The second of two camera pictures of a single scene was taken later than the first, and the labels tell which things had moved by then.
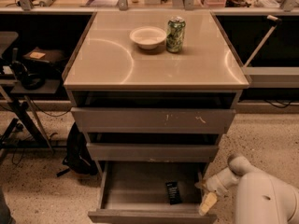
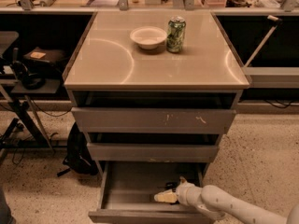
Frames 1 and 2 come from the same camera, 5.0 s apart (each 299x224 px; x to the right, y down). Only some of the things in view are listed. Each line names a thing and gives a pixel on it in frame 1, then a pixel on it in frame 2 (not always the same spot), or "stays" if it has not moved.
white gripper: [213, 183] → [186, 191]
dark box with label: [46, 55] stays
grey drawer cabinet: [154, 91] stays
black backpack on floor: [78, 157] stays
